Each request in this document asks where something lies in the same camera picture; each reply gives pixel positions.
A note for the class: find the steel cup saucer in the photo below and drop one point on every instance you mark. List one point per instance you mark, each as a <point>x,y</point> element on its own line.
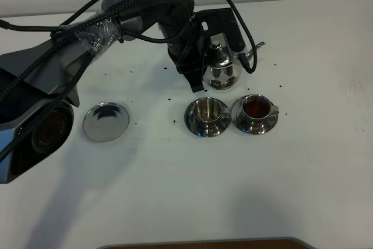
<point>236,116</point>
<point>192,123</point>

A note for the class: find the right stainless steel teacup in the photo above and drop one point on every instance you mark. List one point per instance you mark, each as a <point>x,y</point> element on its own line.
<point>257,111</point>

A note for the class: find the stainless steel teacup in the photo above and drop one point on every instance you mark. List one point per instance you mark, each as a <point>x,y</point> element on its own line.
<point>207,112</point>
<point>257,111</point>

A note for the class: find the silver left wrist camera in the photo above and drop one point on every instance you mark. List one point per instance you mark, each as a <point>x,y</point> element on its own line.
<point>222,21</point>

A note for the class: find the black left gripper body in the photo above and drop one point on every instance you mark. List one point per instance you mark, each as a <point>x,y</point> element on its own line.
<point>187,51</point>

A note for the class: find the left steel cup saucer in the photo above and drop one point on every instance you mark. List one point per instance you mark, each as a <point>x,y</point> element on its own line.
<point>192,123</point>

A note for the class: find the round steel teapot saucer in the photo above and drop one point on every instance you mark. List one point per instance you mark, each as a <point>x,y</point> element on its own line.
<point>106,122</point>

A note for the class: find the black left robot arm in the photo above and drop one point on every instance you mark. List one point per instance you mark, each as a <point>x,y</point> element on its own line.
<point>38,85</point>

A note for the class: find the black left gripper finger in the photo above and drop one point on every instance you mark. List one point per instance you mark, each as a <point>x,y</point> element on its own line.
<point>195,79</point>

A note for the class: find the left stainless steel teacup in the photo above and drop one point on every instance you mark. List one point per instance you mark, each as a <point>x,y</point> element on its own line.
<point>207,112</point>

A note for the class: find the stainless steel teapot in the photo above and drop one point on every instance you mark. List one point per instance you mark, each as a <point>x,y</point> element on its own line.
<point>223,66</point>

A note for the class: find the right steel cup saucer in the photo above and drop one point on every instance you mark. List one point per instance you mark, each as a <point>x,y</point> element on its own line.
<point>236,116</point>

